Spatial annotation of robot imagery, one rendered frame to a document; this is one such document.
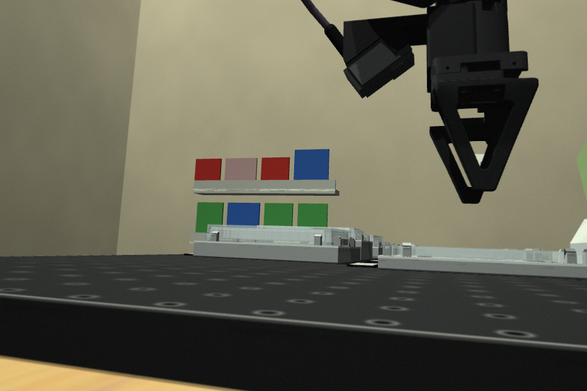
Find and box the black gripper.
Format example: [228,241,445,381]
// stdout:
[430,1,539,204]

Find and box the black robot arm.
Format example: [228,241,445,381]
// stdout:
[343,0,508,98]

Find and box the white operator button panel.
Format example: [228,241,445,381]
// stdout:
[570,219,587,252]

